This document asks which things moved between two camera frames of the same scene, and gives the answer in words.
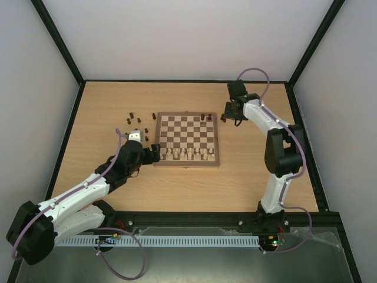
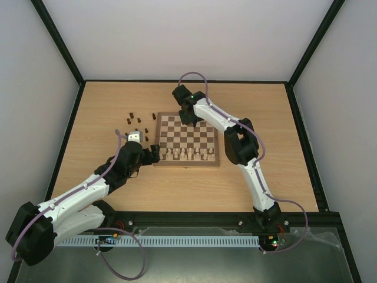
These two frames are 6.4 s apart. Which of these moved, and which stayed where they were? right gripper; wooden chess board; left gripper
Moved: right gripper
Stayed: left gripper; wooden chess board
